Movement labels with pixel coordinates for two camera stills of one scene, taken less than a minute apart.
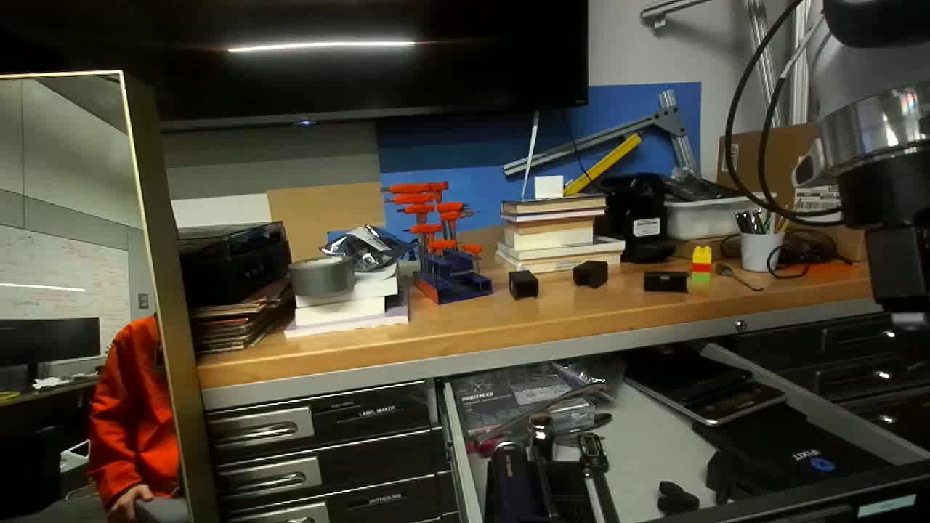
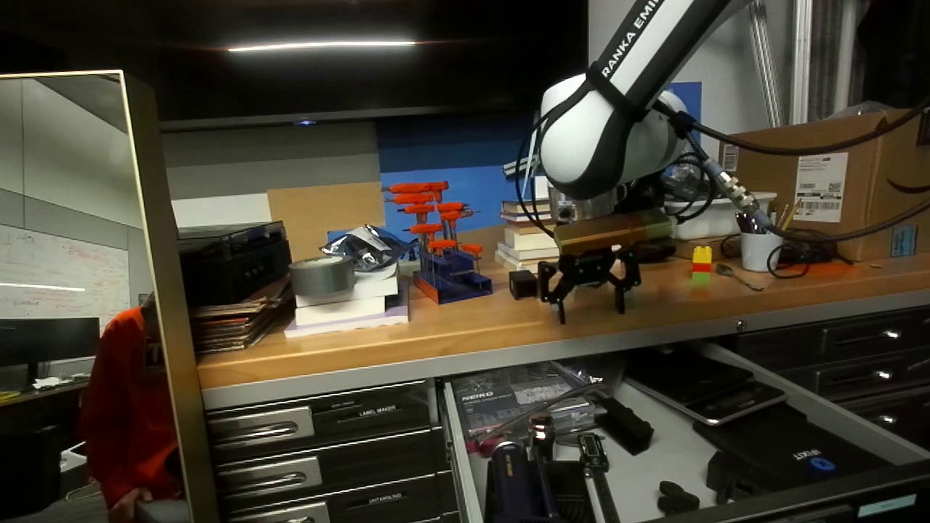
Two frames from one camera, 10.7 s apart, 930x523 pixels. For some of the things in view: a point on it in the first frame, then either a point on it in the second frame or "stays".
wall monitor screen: [247, 61] stays
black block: [522, 285] stays
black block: [665, 279] -> [626, 426]
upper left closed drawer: [321, 421] stays
